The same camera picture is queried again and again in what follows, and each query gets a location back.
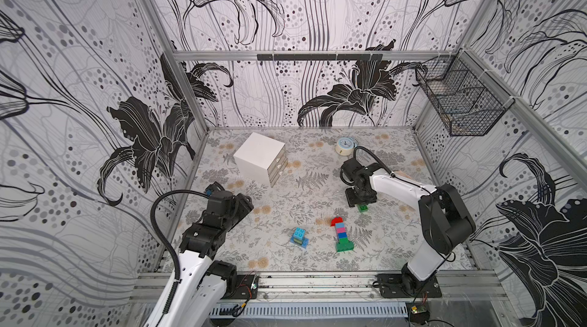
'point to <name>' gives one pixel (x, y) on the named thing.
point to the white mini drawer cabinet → (261, 160)
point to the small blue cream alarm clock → (345, 146)
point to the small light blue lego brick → (340, 225)
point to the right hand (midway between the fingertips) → (358, 199)
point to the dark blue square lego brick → (342, 235)
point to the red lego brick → (336, 220)
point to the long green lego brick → (344, 244)
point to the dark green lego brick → (362, 208)
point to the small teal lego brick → (299, 234)
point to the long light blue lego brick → (304, 244)
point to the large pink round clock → (402, 173)
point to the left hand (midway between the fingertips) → (250, 207)
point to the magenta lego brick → (341, 230)
